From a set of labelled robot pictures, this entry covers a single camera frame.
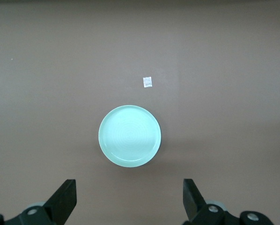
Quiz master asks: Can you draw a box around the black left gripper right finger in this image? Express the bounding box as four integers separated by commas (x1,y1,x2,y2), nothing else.
183,179,207,222

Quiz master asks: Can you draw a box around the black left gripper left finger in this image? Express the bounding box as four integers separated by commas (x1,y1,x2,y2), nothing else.
45,179,78,225

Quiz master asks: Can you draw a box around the small square tape piece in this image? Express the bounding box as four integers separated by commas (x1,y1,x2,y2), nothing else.
142,76,153,88

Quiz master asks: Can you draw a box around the light green round plate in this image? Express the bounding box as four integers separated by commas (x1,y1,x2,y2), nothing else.
98,105,162,168

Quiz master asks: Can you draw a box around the brown table cloth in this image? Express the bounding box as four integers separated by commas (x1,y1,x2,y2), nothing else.
0,0,280,225

